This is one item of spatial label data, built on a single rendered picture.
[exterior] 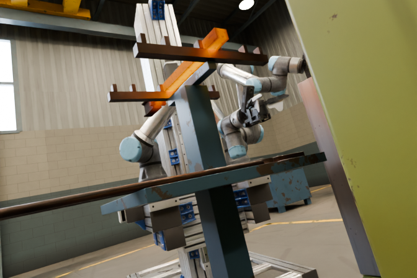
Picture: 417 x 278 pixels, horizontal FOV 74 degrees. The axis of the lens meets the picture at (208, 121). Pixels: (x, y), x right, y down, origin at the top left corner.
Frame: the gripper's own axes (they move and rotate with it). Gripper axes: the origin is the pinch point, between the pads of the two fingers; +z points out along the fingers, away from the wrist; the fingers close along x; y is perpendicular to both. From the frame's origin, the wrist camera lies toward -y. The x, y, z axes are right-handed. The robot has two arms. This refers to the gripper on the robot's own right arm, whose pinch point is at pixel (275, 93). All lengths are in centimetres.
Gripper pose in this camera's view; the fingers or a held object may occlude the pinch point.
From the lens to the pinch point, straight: 107.5
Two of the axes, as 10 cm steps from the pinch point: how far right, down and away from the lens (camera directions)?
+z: 5.3, -3.2, -7.8
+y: 2.3, 9.4, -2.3
